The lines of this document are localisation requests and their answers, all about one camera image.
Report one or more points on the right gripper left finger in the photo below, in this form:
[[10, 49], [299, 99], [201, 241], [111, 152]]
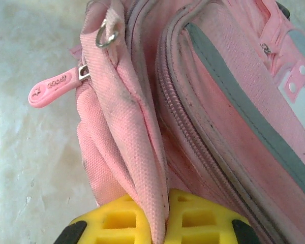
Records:
[[117, 218]]

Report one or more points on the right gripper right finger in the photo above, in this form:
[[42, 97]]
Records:
[[200, 218]]

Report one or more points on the pink school backpack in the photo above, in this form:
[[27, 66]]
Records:
[[206, 114]]

